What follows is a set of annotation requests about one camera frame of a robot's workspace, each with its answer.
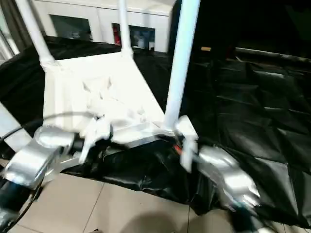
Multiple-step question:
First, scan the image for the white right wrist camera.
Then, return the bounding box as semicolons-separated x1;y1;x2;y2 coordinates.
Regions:
173;115;200;172

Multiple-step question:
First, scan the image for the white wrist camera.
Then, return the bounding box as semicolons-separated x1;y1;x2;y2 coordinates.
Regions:
173;115;200;172
78;116;113;164

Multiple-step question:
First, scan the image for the black backdrop cloth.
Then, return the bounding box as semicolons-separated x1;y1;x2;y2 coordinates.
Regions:
170;0;311;61

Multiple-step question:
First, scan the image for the white glass-door cabinet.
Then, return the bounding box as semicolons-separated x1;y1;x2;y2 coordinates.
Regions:
32;0;175;53

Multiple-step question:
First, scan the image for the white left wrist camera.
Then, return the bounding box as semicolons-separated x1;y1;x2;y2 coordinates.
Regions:
78;116;113;164

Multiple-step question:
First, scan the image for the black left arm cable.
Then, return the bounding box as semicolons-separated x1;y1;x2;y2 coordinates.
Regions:
0;112;100;144

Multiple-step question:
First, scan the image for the grey curtain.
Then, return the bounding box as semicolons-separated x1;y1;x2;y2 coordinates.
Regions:
0;0;35;51

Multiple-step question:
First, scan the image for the black work mat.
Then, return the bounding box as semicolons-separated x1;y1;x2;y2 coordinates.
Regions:
0;36;311;229

